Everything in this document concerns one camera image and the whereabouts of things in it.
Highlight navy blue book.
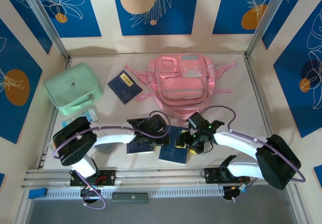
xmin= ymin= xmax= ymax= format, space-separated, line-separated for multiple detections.
xmin=158 ymin=126 xmax=189 ymax=165
xmin=126 ymin=133 xmax=155 ymax=155

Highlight grey oval pencil case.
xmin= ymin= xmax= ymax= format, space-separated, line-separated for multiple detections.
xmin=95 ymin=142 xmax=116 ymax=155

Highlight pink school backpack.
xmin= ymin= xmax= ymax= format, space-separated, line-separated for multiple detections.
xmin=124 ymin=53 xmax=238 ymax=127

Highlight navy book yellow label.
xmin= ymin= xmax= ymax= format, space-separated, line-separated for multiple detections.
xmin=107 ymin=68 xmax=143 ymax=106

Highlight blue tissue packet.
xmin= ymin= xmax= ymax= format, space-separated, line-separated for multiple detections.
xmin=62 ymin=107 xmax=99 ymax=128

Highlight mint green zip case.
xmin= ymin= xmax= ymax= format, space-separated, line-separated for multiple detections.
xmin=44 ymin=62 xmax=103 ymax=116

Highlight grey green rectangular device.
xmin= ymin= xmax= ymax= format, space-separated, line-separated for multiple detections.
xmin=111 ymin=192 xmax=149 ymax=203

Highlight blue poster beige circle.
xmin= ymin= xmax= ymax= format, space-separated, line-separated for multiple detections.
xmin=111 ymin=0 xmax=201 ymax=36

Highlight blue poster dark circle leaves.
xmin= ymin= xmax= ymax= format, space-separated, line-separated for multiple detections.
xmin=273 ymin=1 xmax=322 ymax=138

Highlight blue foam block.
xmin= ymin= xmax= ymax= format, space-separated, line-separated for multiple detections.
xmin=28 ymin=188 xmax=48 ymax=199

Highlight blue poster white flower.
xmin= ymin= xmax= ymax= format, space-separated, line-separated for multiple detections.
xmin=32 ymin=0 xmax=103 ymax=38

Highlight blue poster orange circle fern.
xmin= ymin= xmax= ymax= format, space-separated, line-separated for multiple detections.
xmin=212 ymin=0 xmax=282 ymax=35

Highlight blue poster thin white lines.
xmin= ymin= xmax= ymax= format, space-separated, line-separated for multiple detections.
xmin=261 ymin=0 xmax=311 ymax=50

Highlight blue poster orange oval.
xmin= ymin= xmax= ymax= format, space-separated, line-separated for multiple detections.
xmin=0 ymin=17 xmax=43 ymax=144

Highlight blue poster white leaf lines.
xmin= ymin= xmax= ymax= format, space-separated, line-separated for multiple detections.
xmin=0 ymin=0 xmax=53 ymax=55

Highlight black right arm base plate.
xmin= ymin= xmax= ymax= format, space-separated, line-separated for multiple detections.
xmin=204 ymin=167 xmax=250 ymax=184

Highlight aluminium front frame rail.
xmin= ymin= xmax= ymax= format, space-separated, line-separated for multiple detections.
xmin=21 ymin=168 xmax=300 ymax=191

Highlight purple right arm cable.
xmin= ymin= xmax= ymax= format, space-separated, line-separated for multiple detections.
xmin=200 ymin=105 xmax=305 ymax=202

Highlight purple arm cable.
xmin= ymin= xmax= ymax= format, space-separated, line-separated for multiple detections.
xmin=200 ymin=105 xmax=305 ymax=202
xmin=52 ymin=111 xmax=172 ymax=211

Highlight grey slotted cable duct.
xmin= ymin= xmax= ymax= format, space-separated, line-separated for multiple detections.
xmin=46 ymin=186 xmax=224 ymax=199

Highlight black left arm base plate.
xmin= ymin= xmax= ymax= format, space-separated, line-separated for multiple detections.
xmin=69 ymin=170 xmax=118 ymax=187

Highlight black cable bracket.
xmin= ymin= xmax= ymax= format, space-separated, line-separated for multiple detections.
xmin=79 ymin=186 xmax=102 ymax=206
xmin=222 ymin=185 xmax=249 ymax=202

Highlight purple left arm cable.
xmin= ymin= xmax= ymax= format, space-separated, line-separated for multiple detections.
xmin=52 ymin=111 xmax=172 ymax=211

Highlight aluminium corner post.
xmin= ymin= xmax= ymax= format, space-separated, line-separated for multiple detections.
xmin=18 ymin=0 xmax=71 ymax=61
xmin=245 ymin=0 xmax=287 ymax=58

